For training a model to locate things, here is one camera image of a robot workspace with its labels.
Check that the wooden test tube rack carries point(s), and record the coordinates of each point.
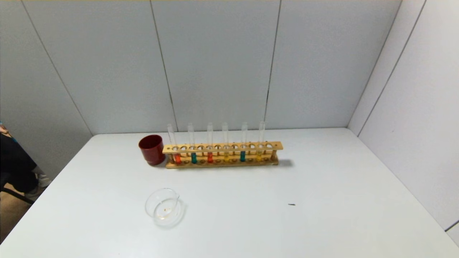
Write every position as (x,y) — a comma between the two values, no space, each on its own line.
(222,147)

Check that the person in black clothes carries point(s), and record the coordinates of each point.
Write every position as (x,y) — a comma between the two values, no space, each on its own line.
(14,165)

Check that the test tube orange-red pigment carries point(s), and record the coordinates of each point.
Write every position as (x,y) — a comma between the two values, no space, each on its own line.
(177,158)

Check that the black chair leg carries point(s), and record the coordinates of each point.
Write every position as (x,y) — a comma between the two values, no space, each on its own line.
(18,196)

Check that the test tube blue pigment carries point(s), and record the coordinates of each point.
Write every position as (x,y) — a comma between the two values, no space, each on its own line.
(193,158)
(242,156)

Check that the test tube red pigment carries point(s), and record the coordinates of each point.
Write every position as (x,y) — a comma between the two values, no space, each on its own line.
(210,157)

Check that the test tube yellow pigment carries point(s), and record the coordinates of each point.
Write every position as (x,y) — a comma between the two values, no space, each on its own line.
(226,157)
(259,156)

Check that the dark red plastic cup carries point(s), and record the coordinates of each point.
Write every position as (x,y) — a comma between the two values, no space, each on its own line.
(151,150)

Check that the clear glass beaker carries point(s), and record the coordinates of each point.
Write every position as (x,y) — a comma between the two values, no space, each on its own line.
(165,209)

